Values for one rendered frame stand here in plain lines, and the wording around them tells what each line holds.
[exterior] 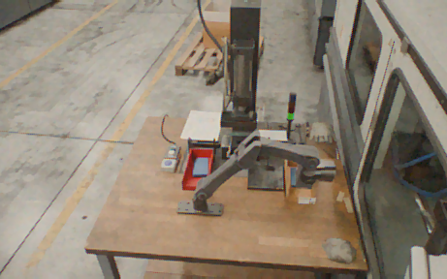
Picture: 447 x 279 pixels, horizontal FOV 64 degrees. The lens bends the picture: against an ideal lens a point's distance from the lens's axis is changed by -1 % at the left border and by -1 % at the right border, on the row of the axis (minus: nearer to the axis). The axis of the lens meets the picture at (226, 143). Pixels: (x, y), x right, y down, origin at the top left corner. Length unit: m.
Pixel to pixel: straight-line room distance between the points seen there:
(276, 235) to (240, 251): 0.17
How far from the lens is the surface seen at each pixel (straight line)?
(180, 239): 1.53
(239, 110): 1.73
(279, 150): 1.36
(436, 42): 1.29
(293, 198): 1.65
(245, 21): 1.61
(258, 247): 1.50
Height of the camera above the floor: 2.09
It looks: 37 degrees down
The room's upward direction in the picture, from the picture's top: 1 degrees counter-clockwise
